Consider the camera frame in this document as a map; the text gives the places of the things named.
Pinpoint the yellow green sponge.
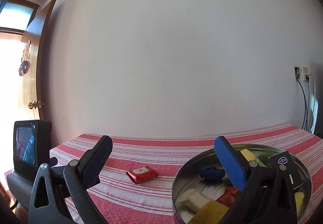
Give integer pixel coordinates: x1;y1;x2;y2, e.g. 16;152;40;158
294;192;305;216

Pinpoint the yellow sponge piece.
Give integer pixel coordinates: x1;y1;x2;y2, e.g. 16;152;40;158
240;149;257;162

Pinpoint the white green tissue pack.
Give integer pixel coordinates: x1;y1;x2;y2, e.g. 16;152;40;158
177;188;212;212

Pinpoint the blue hair scrunchie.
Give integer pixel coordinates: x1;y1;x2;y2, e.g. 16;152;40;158
199;166;225;182

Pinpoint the black power cable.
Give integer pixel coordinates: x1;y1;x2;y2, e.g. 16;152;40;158
296;77;310;131

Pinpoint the wooden door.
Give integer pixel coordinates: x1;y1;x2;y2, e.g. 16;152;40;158
19;0;56;120

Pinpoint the brass door knob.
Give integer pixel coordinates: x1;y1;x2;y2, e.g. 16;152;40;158
28;100;46;109

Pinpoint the wall power socket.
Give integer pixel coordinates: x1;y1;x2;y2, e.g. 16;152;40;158
295;66;311;82

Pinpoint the red white striped tablecloth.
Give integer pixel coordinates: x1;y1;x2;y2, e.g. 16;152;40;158
4;122;323;224

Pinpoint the large yellow sponge block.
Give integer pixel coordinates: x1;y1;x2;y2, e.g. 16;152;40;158
188;201;229;224

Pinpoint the round metal cookie tin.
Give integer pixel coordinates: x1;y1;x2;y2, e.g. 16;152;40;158
172;148;312;223

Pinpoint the red wet wipe packet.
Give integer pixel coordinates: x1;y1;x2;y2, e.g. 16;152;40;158
126;165;158;185

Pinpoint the white power cable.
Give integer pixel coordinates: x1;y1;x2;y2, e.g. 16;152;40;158
308;74;317;134

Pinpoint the black camera with screen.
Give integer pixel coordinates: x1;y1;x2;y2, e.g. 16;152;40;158
13;120;52;180

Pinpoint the black rectangular box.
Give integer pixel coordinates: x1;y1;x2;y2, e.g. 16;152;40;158
269;151;303;190

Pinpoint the dark red snack wrapper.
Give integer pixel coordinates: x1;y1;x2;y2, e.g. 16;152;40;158
216;187;241;208

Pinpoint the door hanging ornament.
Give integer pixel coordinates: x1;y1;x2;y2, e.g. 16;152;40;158
18;40;31;76

